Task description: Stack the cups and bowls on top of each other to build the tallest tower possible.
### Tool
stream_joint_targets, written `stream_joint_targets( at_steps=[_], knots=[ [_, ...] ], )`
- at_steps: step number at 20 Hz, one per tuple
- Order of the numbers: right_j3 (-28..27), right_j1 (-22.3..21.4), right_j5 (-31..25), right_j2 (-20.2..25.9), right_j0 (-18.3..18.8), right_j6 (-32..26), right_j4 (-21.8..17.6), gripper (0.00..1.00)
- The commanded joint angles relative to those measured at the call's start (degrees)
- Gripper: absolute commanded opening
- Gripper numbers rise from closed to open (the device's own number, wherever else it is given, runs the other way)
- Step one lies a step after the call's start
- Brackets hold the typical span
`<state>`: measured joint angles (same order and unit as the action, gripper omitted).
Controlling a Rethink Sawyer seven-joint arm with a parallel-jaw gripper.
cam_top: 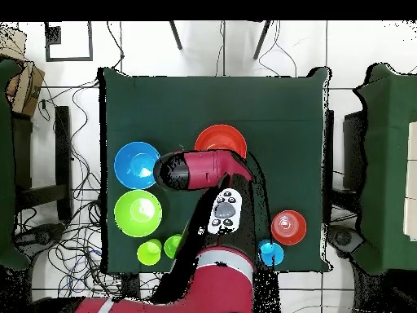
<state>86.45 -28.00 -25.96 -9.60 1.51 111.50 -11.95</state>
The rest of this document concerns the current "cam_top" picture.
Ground large orange bowl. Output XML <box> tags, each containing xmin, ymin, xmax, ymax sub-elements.
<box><xmin>194</xmin><ymin>124</ymin><xmax>248</xmax><ymax>160</ymax></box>

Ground white block stack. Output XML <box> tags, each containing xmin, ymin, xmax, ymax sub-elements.
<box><xmin>402</xmin><ymin>121</ymin><xmax>417</xmax><ymax>242</ymax></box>

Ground blue bowl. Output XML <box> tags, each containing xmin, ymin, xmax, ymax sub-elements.
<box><xmin>113</xmin><ymin>140</ymin><xmax>161</xmax><ymax>191</ymax></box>

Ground lime green bowl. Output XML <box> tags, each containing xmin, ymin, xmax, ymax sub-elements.
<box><xmin>113</xmin><ymin>189</ymin><xmax>163</xmax><ymax>238</ymax></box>

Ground small orange bowl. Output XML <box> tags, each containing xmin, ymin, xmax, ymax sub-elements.
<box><xmin>270</xmin><ymin>209</ymin><xmax>307</xmax><ymax>246</ymax></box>

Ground lime green cup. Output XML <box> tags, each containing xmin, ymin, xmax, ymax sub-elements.
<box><xmin>137</xmin><ymin>238</ymin><xmax>163</xmax><ymax>267</ymax></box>

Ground blue cup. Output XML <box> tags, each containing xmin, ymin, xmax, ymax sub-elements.
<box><xmin>257</xmin><ymin>239</ymin><xmax>285</xmax><ymax>267</ymax></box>

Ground black power strip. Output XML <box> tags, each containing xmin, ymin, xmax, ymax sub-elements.
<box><xmin>121</xmin><ymin>272</ymin><xmax>142</xmax><ymax>299</ymax></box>

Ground black tripod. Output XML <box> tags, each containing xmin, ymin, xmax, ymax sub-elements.
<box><xmin>168</xmin><ymin>20</ymin><xmax>273</xmax><ymax>60</ymax></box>

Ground grey chair base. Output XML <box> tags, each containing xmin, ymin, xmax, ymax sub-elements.
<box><xmin>327</xmin><ymin>224</ymin><xmax>364</xmax><ymax>258</ymax></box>

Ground dark green side tablecloth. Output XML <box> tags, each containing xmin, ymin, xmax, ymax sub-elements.
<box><xmin>0</xmin><ymin>58</ymin><xmax>32</xmax><ymax>271</ymax></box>
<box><xmin>353</xmin><ymin>63</ymin><xmax>417</xmax><ymax>275</ymax></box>

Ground grey stand base with knob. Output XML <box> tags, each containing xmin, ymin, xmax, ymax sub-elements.
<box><xmin>14</xmin><ymin>223</ymin><xmax>68</xmax><ymax>258</ymax></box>

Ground cardboard box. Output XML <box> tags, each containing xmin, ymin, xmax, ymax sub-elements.
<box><xmin>0</xmin><ymin>27</ymin><xmax>46</xmax><ymax>117</ymax></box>

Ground black bench frame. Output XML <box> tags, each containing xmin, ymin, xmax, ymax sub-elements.
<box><xmin>12</xmin><ymin>105</ymin><xmax>73</xmax><ymax>223</ymax></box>
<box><xmin>325</xmin><ymin>108</ymin><xmax>367</xmax><ymax>226</ymax></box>

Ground black cable tangle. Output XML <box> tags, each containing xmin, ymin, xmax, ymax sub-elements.
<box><xmin>32</xmin><ymin>77</ymin><xmax>164</xmax><ymax>304</ymax></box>

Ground black square floor frame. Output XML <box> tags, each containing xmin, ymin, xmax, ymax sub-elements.
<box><xmin>44</xmin><ymin>20</ymin><xmax>94</xmax><ymax>62</ymax></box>

